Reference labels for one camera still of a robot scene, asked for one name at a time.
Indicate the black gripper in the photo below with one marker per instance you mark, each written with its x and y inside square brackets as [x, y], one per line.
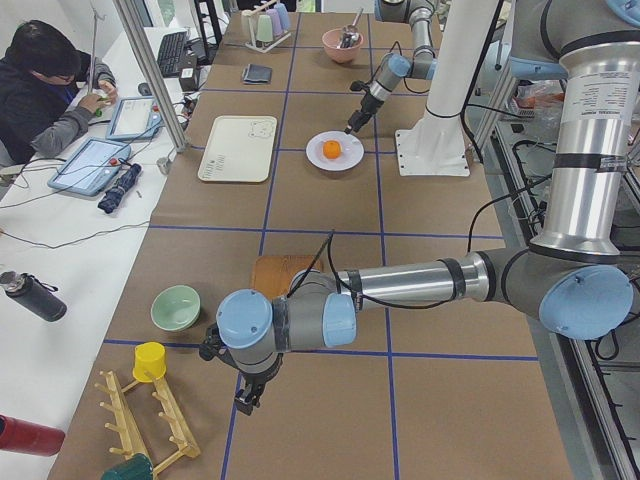
[260, 372]
[367, 105]

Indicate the white round plate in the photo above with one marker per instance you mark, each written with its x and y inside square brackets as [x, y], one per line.
[352, 151]

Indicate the orange fruit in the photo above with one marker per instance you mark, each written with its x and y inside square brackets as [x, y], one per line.
[331, 149]

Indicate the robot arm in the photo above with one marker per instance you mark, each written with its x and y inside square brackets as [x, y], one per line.
[397, 66]
[567, 277]

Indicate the cream bear serving tray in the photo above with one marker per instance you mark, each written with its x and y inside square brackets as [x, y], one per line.
[239, 149]

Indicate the metal utensils in bowl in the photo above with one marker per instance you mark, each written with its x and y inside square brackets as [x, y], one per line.
[350, 33]

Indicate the pink bowl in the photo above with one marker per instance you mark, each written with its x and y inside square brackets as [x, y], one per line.
[339, 50]

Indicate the yellow cup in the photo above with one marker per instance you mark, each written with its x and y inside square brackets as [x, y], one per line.
[149, 362]

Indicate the grey folded cloth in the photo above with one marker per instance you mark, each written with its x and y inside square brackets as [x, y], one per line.
[257, 74]

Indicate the green bowl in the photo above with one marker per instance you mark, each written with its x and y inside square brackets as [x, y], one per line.
[176, 308]

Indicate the wooden cup rack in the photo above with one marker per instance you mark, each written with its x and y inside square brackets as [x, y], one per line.
[148, 421]

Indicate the wooden cutting board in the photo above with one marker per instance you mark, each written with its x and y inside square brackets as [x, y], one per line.
[272, 274]

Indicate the dark green cup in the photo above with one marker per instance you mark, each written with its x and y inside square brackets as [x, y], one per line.
[138, 467]

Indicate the white cup rack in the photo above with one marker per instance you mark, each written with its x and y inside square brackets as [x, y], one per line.
[266, 26]

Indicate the black keyboard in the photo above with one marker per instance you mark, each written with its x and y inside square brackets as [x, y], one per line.
[171, 52]

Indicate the blue teach pendant far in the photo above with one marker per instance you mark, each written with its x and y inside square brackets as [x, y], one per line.
[134, 119]

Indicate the blue teach pendant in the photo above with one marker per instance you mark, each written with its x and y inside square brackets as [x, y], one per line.
[134, 119]
[91, 168]

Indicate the red bottle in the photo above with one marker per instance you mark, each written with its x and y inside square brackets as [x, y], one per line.
[20, 436]

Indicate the folded navy umbrella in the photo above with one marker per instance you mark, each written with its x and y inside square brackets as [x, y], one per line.
[116, 193]

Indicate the black water bottle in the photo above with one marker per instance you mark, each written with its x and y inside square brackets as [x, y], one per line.
[29, 292]

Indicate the blue teach pendant near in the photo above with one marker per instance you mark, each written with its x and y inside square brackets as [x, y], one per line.
[91, 168]

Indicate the seated person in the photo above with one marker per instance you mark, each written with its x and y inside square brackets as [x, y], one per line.
[50, 91]

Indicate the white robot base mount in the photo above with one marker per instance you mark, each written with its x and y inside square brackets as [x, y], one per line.
[435, 146]

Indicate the aluminium frame post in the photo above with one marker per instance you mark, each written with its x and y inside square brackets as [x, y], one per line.
[147, 63]

